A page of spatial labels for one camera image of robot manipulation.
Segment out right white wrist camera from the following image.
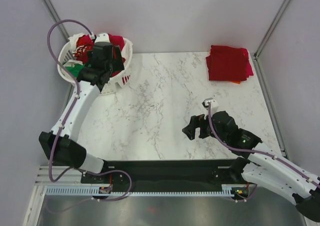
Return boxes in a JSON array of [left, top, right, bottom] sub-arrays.
[[202, 98, 219, 113]]

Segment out green shirt in basket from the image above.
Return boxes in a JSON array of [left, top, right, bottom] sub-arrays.
[[63, 59, 85, 78]]

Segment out slotted cable duct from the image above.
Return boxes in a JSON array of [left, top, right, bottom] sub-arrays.
[[45, 186, 234, 197]]

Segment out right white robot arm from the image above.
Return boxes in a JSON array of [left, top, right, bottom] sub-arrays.
[[182, 111, 320, 222]]

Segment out right aluminium frame post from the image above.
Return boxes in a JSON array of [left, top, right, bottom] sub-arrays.
[[253, 0, 292, 59]]

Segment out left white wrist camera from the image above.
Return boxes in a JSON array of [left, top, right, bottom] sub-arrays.
[[89, 33, 111, 46]]

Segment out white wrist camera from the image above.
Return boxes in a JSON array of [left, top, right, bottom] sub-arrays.
[[202, 98, 219, 113], [89, 33, 111, 46]]

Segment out folded dark red shirt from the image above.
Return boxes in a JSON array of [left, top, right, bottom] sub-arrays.
[[205, 45, 247, 82]]

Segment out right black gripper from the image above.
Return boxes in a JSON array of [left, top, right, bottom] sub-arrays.
[[181, 109, 228, 144]]

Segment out folded pink shirt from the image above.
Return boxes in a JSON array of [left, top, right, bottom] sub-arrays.
[[243, 48, 254, 78]]

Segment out left aluminium frame post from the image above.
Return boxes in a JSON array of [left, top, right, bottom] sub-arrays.
[[42, 0, 69, 41]]

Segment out aluminium rail bars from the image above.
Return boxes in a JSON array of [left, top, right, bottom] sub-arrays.
[[34, 165, 83, 186]]

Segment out red printed shirt in basket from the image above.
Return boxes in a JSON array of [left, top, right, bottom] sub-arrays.
[[73, 45, 93, 63]]

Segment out white laundry basket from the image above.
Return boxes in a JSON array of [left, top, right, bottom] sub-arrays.
[[57, 32, 133, 95]]

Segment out aluminium frame post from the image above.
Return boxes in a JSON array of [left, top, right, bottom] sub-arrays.
[[42, 0, 69, 41], [253, 0, 292, 59]]

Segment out right aluminium table rail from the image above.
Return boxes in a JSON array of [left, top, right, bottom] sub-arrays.
[[250, 53, 288, 158]]

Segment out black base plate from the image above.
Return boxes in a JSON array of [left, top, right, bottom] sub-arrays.
[[81, 158, 247, 192]]

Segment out white shirt in basket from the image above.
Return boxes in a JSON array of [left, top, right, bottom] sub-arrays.
[[68, 33, 86, 55]]

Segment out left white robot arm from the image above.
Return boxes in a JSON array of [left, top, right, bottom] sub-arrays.
[[39, 42, 124, 183]]

